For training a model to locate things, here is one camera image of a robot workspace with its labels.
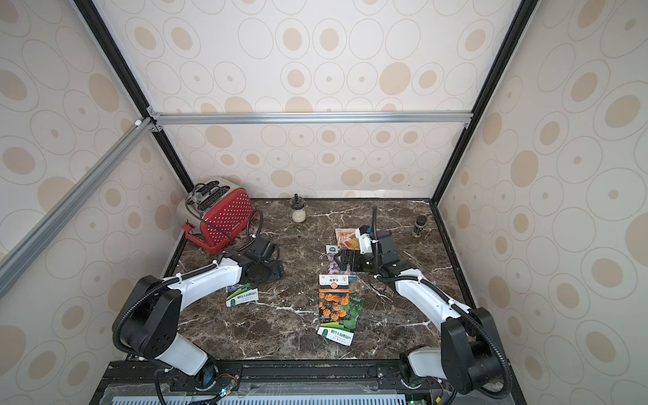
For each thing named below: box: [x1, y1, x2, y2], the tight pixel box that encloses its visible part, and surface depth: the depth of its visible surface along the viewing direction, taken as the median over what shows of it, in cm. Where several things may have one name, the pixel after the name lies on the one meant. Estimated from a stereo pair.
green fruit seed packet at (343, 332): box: [317, 295, 365, 347], surface depth 85 cm
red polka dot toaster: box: [176, 177, 256, 254], surface depth 98 cm
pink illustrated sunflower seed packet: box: [334, 227, 361, 251], surface depth 106 cm
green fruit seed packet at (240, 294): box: [225, 283, 260, 308], surface depth 91 cm
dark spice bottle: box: [411, 215, 427, 238], surface depth 105 cm
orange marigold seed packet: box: [318, 274, 351, 324], surface depth 91 cm
